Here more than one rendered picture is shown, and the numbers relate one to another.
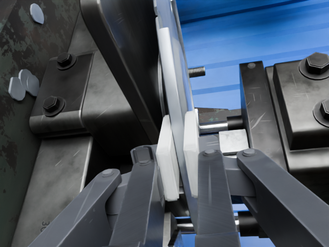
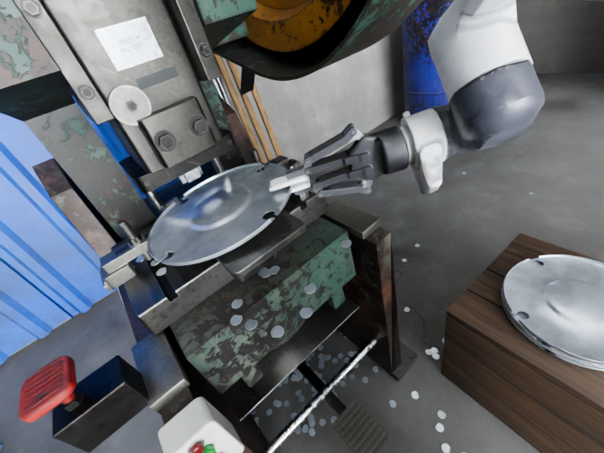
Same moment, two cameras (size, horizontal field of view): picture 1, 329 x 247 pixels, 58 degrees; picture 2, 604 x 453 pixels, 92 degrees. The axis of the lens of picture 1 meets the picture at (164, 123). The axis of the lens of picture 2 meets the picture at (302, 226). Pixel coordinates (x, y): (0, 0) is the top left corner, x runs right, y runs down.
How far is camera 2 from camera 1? 46 cm
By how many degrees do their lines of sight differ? 62
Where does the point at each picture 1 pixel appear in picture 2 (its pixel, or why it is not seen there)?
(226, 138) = (190, 177)
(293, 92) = (190, 150)
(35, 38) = (246, 291)
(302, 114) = (204, 141)
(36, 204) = not seen: hidden behind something
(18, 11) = (252, 302)
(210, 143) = (293, 174)
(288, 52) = not seen: outside the picture
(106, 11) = (299, 223)
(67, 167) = not seen: hidden behind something
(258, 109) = (184, 165)
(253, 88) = (168, 174)
